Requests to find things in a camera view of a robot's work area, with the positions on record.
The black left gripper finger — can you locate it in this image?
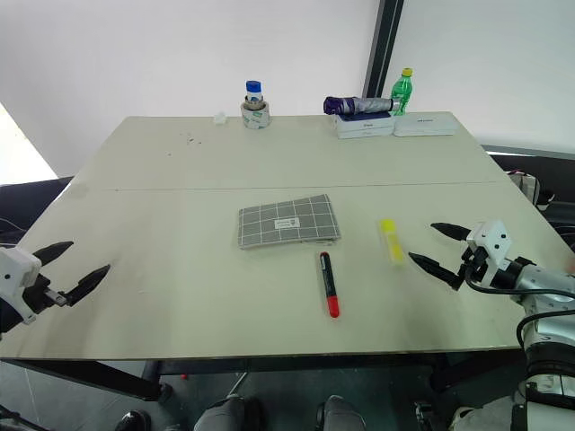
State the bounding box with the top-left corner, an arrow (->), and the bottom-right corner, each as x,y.
31,241 -> 75,267
63,263 -> 111,308

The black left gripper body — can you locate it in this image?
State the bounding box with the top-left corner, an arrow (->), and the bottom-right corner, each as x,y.
21,272 -> 67,316

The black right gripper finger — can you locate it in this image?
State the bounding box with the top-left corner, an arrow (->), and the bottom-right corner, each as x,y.
407,251 -> 464,292
429,222 -> 471,242

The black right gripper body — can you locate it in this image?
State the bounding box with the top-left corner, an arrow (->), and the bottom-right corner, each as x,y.
456,247 -> 494,287

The yellow highlighter pen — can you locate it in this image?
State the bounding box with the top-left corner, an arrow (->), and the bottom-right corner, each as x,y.
378,218 -> 406,269

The black marker with red cap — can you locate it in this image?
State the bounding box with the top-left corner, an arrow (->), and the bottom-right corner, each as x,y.
319,251 -> 341,320

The flat white box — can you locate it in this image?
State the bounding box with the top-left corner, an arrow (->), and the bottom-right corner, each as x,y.
393,111 -> 458,137

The white box with blue top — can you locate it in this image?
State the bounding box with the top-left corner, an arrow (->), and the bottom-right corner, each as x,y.
333,110 -> 396,139

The black shoe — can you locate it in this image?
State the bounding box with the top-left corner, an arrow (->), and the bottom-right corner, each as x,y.
114,409 -> 153,431

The green plastic bottle yellow cap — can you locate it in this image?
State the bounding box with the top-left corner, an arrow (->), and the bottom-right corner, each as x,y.
390,67 -> 414,116

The grey checked folded cloth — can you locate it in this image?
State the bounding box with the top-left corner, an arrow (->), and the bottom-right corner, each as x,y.
236,193 -> 342,251

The purple folded umbrella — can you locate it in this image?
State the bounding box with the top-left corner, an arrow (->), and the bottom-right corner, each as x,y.
323,95 -> 402,116

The dark rounded robot foot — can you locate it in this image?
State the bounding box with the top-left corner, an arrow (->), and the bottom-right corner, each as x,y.
315,394 -> 367,431
193,394 -> 265,431

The white tape roll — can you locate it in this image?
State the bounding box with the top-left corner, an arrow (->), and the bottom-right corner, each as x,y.
240,99 -> 270,131

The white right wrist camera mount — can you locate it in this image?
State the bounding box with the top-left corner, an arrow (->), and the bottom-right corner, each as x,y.
465,219 -> 514,276

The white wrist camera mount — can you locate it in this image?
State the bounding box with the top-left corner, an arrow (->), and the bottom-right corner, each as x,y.
0,247 -> 41,326
465,219 -> 514,276

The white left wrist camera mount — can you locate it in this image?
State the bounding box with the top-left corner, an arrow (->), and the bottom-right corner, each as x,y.
0,247 -> 41,326

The white bag with black strap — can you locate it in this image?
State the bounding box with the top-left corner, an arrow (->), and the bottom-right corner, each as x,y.
507,169 -> 556,210

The black table frame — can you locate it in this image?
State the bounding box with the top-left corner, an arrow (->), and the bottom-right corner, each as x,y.
0,350 -> 531,402

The black vertical wall post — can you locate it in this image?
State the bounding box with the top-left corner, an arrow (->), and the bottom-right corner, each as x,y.
361,0 -> 405,101

